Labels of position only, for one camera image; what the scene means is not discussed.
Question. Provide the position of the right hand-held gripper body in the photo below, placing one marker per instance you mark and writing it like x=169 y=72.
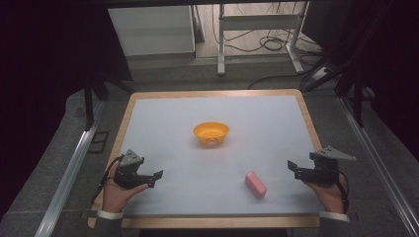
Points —
x=324 y=173

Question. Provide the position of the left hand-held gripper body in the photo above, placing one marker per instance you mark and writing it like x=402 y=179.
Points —
x=130 y=174

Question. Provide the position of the person's right hand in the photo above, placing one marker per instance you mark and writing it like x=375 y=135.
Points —
x=331 y=197

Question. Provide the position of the person's left hand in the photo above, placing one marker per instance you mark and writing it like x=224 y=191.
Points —
x=115 y=197

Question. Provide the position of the pink soap bar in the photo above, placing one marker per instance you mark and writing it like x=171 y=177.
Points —
x=255 y=185

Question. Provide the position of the orange plastic bowl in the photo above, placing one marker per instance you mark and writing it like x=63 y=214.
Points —
x=210 y=132

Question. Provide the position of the black metal stand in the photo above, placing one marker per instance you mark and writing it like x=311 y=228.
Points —
x=357 y=98
x=89 y=105

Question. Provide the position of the white power strip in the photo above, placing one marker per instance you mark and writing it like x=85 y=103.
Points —
x=321 y=74

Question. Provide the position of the dark curtain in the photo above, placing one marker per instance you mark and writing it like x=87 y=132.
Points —
x=49 y=65
x=378 y=49

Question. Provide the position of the white cabinet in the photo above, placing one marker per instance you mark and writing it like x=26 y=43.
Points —
x=151 y=29

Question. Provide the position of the black floor frame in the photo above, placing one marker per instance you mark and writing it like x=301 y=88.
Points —
x=99 y=142

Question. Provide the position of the aluminium rail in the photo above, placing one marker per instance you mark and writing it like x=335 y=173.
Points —
x=70 y=171
x=378 y=164

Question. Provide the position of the white metal desk frame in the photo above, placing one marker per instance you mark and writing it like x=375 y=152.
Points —
x=260 y=22

